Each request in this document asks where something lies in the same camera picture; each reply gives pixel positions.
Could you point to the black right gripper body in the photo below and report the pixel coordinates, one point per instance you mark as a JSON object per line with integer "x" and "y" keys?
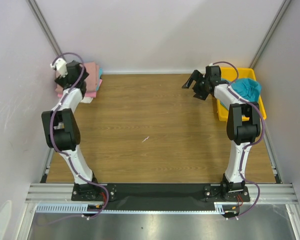
{"x": 198, "y": 85}

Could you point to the dusty pink t shirt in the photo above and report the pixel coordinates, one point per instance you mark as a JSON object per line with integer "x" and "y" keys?
{"x": 92, "y": 79}

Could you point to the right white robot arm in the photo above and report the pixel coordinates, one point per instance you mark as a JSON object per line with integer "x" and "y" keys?
{"x": 242, "y": 128}

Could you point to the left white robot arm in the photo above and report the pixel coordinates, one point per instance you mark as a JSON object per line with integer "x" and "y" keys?
{"x": 60, "y": 127}

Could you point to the yellow plastic bin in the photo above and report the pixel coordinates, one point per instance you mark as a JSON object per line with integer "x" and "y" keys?
{"x": 229, "y": 74}

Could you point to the folded teal t shirt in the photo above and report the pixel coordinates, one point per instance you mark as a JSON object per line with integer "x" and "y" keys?
{"x": 99, "y": 75}

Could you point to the folded pink t shirt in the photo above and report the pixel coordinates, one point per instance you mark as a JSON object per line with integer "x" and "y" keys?
{"x": 92, "y": 94}

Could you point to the folded white t shirt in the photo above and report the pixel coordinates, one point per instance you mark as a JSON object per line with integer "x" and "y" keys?
{"x": 87, "y": 100}

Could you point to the teal crumpled t shirt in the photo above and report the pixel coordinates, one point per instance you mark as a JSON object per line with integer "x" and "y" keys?
{"x": 247, "y": 88}

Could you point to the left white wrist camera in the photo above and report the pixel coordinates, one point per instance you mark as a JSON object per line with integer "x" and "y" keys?
{"x": 60, "y": 65}

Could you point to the aluminium frame rail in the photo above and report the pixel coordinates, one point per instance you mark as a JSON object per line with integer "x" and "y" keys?
{"x": 41, "y": 20}

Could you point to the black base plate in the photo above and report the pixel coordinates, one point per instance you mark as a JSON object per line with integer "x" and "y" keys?
{"x": 159, "y": 196}

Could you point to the grey slotted cable duct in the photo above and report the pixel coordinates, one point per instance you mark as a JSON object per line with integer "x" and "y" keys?
{"x": 68, "y": 208}

